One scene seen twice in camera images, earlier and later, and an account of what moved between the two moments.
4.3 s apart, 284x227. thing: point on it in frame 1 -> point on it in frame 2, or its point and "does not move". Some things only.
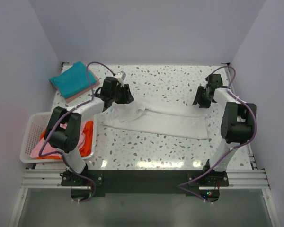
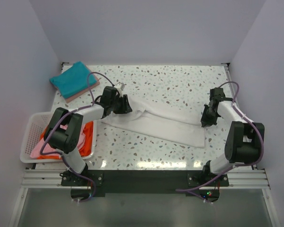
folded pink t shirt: (67, 99) does not move
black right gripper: (198, 100) -> (206, 122)
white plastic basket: (36, 125) does not move
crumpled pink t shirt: (48, 148) does not move
